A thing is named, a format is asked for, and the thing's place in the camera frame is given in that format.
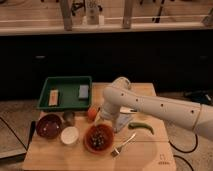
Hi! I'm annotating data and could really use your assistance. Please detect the dark grapes bunch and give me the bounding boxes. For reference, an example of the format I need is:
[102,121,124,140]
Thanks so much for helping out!
[91,133,105,148]

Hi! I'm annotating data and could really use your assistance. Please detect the wooden block in tray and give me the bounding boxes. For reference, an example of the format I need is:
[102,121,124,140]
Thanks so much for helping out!
[49,89,59,106]

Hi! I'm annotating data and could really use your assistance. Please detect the grey sponge in tray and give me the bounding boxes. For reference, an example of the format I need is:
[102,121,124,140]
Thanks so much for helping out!
[79,85,89,99]

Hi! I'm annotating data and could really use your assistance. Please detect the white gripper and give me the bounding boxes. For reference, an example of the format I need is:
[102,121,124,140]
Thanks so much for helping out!
[114,107,137,133]

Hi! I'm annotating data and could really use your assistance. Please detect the small metal cup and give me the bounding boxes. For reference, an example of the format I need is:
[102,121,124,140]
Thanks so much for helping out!
[63,111,75,126]

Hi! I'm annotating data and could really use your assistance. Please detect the dark red bowl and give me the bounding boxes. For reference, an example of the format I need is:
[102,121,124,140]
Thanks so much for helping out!
[36,114,62,139]

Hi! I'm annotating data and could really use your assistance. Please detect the black cable on floor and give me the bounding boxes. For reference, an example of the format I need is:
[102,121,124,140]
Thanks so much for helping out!
[168,133,199,171]

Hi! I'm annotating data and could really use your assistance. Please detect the silver fork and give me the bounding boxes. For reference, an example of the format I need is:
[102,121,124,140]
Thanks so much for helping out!
[111,133,136,157]

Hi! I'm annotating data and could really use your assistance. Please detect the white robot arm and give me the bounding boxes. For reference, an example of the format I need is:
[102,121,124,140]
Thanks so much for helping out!
[101,77,213,141]

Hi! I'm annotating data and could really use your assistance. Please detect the green plastic tray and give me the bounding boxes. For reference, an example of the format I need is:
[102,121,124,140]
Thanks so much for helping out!
[38,76,92,111]

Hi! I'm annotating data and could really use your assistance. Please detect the wooden cutting board table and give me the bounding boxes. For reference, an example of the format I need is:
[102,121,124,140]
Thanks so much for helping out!
[22,82,178,171]

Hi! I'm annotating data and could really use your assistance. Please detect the green chili pepper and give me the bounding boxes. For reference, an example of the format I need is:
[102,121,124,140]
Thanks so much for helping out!
[128,122,154,135]

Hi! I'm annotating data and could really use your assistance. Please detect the orange-red bowl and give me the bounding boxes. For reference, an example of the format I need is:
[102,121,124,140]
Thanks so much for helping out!
[83,124,114,155]

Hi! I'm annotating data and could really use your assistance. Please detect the orange fruit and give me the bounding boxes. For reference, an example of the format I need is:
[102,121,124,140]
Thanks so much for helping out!
[87,107,98,122]

